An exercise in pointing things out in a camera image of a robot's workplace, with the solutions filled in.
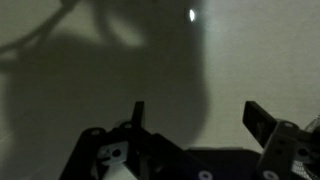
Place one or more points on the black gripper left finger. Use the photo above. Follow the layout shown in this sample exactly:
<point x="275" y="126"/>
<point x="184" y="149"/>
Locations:
<point x="147" y="156"/>

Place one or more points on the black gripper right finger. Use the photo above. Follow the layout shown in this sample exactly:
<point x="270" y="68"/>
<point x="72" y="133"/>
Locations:
<point x="289" y="152"/>

